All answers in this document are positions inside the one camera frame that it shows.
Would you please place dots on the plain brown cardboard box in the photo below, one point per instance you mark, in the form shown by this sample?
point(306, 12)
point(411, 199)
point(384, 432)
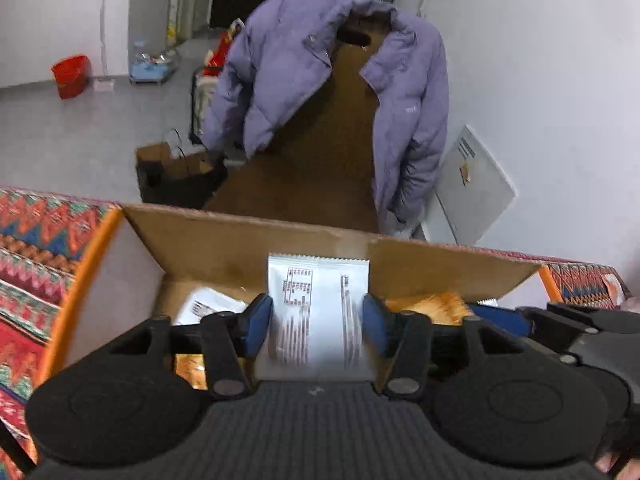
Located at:
point(150, 180)

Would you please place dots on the black framed trolley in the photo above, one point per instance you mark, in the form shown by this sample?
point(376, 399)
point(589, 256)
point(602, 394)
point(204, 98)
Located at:
point(200, 105)

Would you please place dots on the pile of snack packets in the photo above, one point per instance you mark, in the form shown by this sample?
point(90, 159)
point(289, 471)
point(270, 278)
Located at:
point(210, 305)

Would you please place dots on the white flat board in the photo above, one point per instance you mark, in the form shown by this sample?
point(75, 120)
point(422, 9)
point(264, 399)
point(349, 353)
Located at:
point(475, 185)

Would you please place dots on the red bag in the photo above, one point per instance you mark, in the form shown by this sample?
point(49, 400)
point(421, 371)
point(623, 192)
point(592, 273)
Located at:
point(220, 52)

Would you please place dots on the silver snack packet black print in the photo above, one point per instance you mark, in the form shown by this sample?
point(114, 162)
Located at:
point(320, 310)

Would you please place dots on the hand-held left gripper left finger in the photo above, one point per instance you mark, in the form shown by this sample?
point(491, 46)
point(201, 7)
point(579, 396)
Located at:
point(257, 325)

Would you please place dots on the orange edged cardboard box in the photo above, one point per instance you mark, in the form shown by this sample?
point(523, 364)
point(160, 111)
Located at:
point(250, 245)

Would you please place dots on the blue tray with bottles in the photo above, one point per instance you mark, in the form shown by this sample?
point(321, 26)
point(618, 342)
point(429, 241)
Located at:
point(150, 72)

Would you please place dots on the person's right hand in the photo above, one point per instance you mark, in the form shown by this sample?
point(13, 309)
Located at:
point(611, 462)

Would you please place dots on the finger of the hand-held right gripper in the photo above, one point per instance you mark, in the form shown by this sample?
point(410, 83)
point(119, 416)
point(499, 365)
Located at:
point(595, 316)
point(500, 320)

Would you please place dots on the colourful zigzag patterned blanket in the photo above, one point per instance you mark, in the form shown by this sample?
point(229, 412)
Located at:
point(30, 270)

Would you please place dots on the brown wooden chair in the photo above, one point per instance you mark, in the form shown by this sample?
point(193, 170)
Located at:
point(325, 150)

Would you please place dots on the red plastic bucket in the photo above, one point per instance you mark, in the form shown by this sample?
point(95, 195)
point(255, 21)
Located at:
point(71, 76)

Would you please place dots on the purple puffer jacket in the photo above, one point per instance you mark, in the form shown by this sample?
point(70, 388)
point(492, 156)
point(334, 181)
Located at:
point(280, 60)

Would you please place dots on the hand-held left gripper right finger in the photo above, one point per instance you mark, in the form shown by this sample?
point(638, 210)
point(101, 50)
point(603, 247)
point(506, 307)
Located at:
point(375, 325)

